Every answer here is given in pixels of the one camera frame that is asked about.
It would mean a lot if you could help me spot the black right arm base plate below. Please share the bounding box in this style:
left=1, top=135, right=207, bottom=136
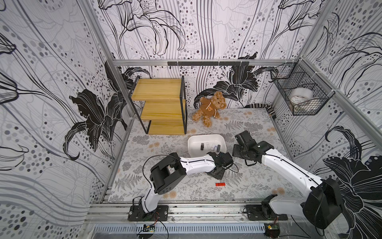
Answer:
left=243, top=194, right=288, bottom=222

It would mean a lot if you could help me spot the black wire basket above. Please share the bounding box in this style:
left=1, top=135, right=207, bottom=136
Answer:
left=271, top=62, right=334, bottom=116

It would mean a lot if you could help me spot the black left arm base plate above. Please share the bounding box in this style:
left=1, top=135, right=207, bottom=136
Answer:
left=128, top=196, right=169, bottom=222

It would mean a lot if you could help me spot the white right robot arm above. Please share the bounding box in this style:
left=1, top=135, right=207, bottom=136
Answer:
left=233, top=130, right=344, bottom=230

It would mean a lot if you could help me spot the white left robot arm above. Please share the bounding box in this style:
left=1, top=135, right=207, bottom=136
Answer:
left=138, top=152, right=234, bottom=214

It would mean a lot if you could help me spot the brown teddy bear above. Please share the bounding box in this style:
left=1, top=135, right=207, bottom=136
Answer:
left=192, top=91, right=227, bottom=127

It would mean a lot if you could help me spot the red usb drive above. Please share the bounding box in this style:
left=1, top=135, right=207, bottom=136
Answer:
left=215, top=182, right=226, bottom=187

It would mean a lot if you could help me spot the white plastic storage box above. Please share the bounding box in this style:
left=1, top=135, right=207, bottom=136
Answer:
left=188, top=134, right=227, bottom=158

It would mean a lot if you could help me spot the striped black white cloth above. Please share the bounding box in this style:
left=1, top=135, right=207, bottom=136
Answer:
left=244, top=104, right=277, bottom=120

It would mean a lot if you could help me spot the white tape roll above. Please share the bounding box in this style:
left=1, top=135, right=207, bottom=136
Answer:
left=289, top=88, right=313, bottom=105

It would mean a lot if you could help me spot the wooden shelf black metal frame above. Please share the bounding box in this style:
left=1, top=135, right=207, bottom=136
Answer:
left=128, top=76, right=188, bottom=135

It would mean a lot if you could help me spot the small round black device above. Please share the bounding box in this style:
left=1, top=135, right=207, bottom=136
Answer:
left=264, top=224, right=280, bottom=239

